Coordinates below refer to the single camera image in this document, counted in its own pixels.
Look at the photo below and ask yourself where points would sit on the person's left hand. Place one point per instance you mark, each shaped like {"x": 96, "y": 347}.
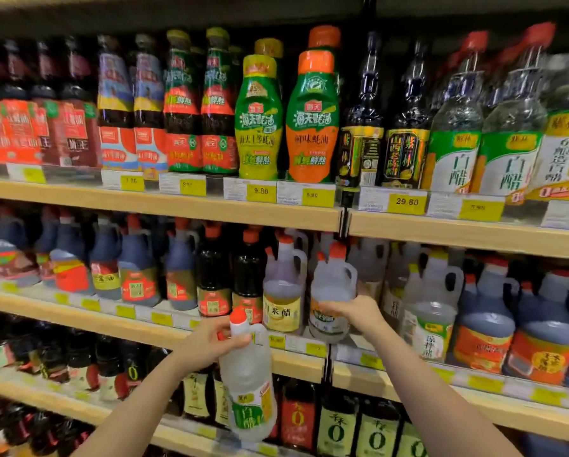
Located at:
{"x": 201, "y": 347}

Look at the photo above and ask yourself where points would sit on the person's right hand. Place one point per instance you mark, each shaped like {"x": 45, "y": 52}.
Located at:
{"x": 363, "y": 315}

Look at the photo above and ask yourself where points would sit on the person's right fingers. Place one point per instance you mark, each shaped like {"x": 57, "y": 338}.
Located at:
{"x": 339, "y": 309}

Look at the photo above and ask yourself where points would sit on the person's left thumb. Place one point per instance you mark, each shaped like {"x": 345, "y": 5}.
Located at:
{"x": 236, "y": 343}

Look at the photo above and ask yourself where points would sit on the clear vinegar jug orange label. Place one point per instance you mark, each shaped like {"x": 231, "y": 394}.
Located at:
{"x": 333, "y": 283}

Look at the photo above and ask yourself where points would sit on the clear vinegar jug green label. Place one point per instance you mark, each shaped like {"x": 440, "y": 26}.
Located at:
{"x": 247, "y": 378}

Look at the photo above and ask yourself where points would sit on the person's left forearm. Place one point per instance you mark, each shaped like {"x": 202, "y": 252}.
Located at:
{"x": 136, "y": 414}

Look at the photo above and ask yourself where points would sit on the person's right forearm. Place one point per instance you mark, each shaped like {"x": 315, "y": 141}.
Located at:
{"x": 432, "y": 399}

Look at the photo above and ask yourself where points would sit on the pale rice vinegar jug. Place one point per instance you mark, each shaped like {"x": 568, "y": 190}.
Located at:
{"x": 282, "y": 290}

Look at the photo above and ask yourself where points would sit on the dark bottle cream label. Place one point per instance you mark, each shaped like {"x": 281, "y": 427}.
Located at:
{"x": 196, "y": 395}

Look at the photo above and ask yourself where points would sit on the dark bottle orange cap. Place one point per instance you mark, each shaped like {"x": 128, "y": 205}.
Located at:
{"x": 214, "y": 276}
{"x": 248, "y": 276}

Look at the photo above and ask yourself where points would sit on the black shelf upright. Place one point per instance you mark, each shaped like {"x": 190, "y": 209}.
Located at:
{"x": 345, "y": 218}

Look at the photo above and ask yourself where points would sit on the clear jug yellow green label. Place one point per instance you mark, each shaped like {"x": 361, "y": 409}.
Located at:
{"x": 429, "y": 318}

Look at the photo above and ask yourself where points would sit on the wooden shelf board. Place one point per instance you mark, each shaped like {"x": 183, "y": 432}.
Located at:
{"x": 122, "y": 328}
{"x": 465, "y": 235}
{"x": 479, "y": 404}
{"x": 75, "y": 406}
{"x": 170, "y": 204}

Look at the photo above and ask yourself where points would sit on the dark bottle green label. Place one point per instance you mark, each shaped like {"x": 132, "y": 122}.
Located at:
{"x": 336, "y": 428}
{"x": 410, "y": 442}
{"x": 377, "y": 433}

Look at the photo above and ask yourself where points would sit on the row of dark vinegar jugs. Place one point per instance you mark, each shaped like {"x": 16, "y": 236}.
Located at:
{"x": 139, "y": 266}

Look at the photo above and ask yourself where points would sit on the dark jug orange label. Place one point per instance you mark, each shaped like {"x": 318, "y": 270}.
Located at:
{"x": 484, "y": 328}
{"x": 544, "y": 342}

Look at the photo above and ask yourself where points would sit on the row of dark sauce bottles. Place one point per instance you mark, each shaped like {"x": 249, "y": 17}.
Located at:
{"x": 75, "y": 352}

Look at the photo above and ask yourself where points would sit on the dark glass vinegar bottle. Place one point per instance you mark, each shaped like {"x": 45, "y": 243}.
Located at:
{"x": 406, "y": 142}
{"x": 361, "y": 137}

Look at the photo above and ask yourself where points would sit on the orange squeeze bottle orange cap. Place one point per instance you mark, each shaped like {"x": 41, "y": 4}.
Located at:
{"x": 313, "y": 133}
{"x": 326, "y": 37}

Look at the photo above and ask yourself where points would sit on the green squeeze bottle yellow cap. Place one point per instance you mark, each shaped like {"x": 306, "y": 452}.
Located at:
{"x": 271, "y": 48}
{"x": 258, "y": 128}

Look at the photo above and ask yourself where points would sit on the clear vinegar bottle green label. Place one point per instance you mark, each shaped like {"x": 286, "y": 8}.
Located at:
{"x": 453, "y": 147}
{"x": 510, "y": 152}

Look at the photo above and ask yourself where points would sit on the row of red capped bottles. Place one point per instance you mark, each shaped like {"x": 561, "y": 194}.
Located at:
{"x": 32, "y": 428}

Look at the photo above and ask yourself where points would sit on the green capped soy sauce bottle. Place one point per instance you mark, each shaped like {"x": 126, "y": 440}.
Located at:
{"x": 218, "y": 114}
{"x": 182, "y": 114}

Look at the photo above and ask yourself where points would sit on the soy sauce bottle blue label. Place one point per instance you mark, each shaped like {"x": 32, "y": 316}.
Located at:
{"x": 117, "y": 118}
{"x": 149, "y": 123}

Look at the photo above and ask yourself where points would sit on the clear vinegar bottle yellow label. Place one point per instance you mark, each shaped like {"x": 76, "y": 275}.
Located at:
{"x": 563, "y": 147}

